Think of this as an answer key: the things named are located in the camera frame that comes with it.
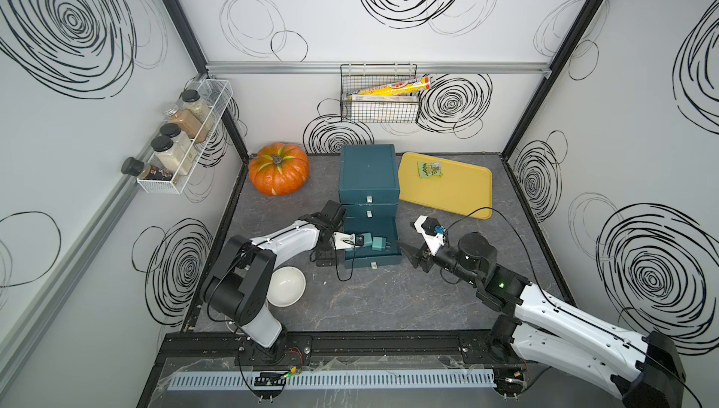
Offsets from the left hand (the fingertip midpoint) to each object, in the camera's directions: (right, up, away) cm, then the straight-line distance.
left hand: (327, 240), depth 93 cm
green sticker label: (+40, +25, +23) cm, 52 cm away
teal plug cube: (+18, -1, -2) cm, 18 cm away
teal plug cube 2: (+13, +1, -2) cm, 14 cm away
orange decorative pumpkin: (-18, +24, +6) cm, 31 cm away
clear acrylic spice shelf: (-40, +51, +5) cm, 65 cm away
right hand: (+23, +7, -23) cm, 33 cm away
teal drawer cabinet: (+14, +17, -9) cm, 24 cm away
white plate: (-11, -12, -10) cm, 19 cm away
